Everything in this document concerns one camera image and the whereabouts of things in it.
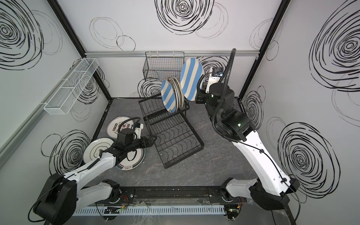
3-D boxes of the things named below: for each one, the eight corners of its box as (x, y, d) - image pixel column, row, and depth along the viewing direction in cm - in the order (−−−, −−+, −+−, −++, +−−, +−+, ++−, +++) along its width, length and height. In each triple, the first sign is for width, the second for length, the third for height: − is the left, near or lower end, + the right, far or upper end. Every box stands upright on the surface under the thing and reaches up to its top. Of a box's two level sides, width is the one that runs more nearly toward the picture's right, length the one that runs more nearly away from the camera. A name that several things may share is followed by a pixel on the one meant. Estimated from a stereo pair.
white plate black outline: (78, 155, 90) (76, 153, 88) (103, 134, 101) (102, 132, 99) (88, 165, 86) (86, 164, 84) (114, 142, 97) (112, 140, 95)
